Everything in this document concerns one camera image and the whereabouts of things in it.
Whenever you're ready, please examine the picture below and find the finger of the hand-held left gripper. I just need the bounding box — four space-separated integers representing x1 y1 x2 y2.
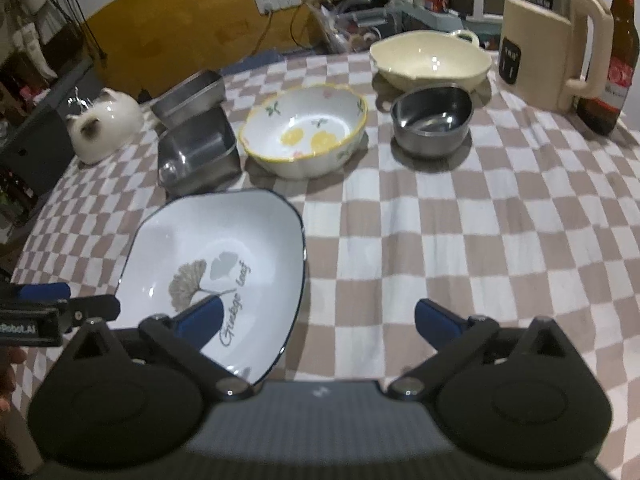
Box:
60 295 121 333
0 282 72 306

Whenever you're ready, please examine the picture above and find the clear plastic storage box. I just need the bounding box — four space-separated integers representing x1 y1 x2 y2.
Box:
305 0 406 53

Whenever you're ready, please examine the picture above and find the cream bowl with handles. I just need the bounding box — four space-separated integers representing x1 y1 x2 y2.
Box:
369 29 493 92

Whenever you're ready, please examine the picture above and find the grey storage chest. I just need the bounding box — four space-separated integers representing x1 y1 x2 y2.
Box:
0 55 96 161

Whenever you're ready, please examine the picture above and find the teal storage bin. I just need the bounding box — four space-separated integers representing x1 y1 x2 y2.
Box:
400 0 506 36

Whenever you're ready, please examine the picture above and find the white leaf print plate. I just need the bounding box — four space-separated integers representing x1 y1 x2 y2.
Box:
114 189 307 387

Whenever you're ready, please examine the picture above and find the white cat-shaped ceramic fountain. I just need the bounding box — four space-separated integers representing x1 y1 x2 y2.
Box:
66 87 146 165

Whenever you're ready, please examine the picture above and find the rectangular steel container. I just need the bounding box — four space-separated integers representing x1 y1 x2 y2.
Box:
150 70 226 128
157 106 240 196

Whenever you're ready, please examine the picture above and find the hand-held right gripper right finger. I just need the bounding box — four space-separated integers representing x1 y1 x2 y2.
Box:
387 299 576 401

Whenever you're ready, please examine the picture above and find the person's left hand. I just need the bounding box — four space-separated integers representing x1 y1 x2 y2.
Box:
0 347 28 413

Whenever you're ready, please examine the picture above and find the black power cable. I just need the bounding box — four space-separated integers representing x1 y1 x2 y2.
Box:
289 2 321 51

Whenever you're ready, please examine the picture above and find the white wall socket panel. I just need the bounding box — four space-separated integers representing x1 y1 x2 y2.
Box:
254 0 301 15

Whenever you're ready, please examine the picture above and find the cream electric kettle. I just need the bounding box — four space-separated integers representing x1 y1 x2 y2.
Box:
500 0 615 113

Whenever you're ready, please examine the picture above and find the brown beer bottle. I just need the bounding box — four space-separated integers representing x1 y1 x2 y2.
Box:
575 0 640 136

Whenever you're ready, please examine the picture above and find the brown white checkered tablecloth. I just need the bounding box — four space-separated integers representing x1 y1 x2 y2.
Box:
10 50 640 480

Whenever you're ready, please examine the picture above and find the round steel bowl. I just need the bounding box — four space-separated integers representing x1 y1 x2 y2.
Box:
390 85 474 160

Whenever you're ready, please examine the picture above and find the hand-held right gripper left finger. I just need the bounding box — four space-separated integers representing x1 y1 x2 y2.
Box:
65 296 253 401

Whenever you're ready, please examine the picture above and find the white floral bowl yellow rim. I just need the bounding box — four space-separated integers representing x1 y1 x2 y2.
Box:
238 85 369 180

